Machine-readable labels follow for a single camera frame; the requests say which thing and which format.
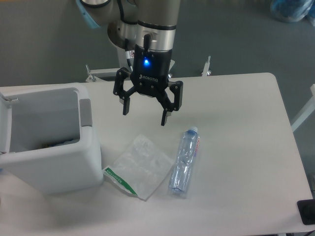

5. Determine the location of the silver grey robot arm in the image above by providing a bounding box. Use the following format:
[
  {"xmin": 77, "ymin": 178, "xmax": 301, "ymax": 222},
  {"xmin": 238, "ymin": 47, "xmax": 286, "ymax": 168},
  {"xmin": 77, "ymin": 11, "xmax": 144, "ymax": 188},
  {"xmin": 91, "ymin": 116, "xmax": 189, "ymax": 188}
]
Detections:
[{"xmin": 76, "ymin": 0, "xmax": 183, "ymax": 125}]

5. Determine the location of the metal levelling foot bolt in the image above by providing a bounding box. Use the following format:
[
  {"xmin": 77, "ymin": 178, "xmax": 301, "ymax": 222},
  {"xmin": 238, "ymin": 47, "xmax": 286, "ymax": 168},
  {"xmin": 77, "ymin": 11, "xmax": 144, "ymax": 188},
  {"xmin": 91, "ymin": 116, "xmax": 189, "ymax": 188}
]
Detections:
[{"xmin": 201, "ymin": 56, "xmax": 212, "ymax": 77}]

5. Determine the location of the clear plastic water bottle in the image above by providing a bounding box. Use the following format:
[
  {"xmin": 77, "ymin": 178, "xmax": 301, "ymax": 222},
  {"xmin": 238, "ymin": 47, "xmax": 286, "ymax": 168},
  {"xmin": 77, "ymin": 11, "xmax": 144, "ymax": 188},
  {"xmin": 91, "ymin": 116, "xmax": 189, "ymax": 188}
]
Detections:
[{"xmin": 168, "ymin": 126, "xmax": 200, "ymax": 198}]

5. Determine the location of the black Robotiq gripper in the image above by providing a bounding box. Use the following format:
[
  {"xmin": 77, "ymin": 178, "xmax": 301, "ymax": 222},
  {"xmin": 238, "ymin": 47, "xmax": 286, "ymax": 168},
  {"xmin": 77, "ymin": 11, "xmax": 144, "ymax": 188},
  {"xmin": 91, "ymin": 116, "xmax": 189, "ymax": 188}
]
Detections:
[{"xmin": 113, "ymin": 45, "xmax": 184, "ymax": 126}]

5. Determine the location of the black device at table edge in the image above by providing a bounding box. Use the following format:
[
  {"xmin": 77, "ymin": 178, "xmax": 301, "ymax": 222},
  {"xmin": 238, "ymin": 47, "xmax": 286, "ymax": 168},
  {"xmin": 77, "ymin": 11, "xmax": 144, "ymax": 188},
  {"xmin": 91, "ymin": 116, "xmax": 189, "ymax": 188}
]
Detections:
[{"xmin": 297, "ymin": 199, "xmax": 315, "ymax": 225}]

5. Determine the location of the clear plastic bag green label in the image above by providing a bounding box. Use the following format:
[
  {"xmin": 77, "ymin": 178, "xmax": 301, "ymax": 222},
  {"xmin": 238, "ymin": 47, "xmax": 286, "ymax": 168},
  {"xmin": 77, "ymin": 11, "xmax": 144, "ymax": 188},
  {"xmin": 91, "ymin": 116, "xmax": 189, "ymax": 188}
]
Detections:
[{"xmin": 102, "ymin": 135, "xmax": 175, "ymax": 201}]

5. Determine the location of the blue plastic bag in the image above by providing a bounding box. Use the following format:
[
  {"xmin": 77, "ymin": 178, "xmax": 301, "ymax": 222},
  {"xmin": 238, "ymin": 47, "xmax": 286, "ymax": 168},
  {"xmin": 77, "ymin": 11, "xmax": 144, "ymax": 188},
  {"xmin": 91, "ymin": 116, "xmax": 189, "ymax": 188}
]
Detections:
[{"xmin": 270, "ymin": 0, "xmax": 315, "ymax": 23}]

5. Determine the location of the white plastic trash can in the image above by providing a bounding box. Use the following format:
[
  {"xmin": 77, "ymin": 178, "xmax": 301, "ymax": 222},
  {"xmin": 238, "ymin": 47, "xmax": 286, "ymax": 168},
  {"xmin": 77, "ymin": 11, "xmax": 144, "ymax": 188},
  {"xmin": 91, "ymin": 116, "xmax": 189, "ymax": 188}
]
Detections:
[{"xmin": 0, "ymin": 83, "xmax": 103, "ymax": 194}]

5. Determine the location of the white frame leg right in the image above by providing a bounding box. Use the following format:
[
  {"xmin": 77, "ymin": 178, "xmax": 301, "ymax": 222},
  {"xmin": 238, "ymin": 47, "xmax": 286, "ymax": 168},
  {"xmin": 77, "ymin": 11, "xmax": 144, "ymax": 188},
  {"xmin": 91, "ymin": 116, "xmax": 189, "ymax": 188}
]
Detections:
[{"xmin": 291, "ymin": 84, "xmax": 315, "ymax": 132}]

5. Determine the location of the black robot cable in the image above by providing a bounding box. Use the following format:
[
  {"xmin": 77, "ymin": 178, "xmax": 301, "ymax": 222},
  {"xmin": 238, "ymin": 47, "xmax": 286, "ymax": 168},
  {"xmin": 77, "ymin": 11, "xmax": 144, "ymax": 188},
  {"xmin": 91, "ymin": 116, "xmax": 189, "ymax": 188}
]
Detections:
[{"xmin": 124, "ymin": 38, "xmax": 135, "ymax": 71}]

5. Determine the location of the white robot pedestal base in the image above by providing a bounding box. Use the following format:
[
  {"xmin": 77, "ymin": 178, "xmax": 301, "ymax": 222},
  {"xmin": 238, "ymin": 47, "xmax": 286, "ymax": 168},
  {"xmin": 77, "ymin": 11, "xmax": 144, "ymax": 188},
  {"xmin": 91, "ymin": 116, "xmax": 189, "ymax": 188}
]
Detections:
[{"xmin": 85, "ymin": 21, "xmax": 175, "ymax": 83}]

